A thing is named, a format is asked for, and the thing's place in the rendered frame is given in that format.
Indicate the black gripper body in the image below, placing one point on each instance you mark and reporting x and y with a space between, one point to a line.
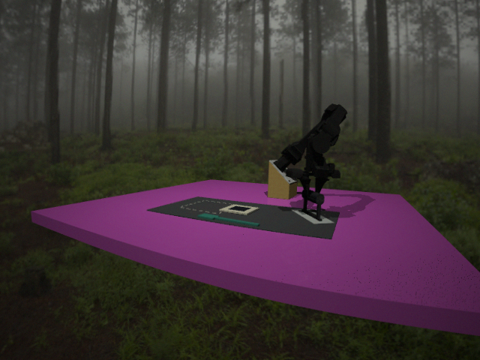
304 174

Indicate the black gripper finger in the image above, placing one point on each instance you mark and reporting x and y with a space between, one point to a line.
319 184
306 185

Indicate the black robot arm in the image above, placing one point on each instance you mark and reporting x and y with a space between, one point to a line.
317 141

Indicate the beige square tile with dark centre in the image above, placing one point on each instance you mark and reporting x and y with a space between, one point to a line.
239 209

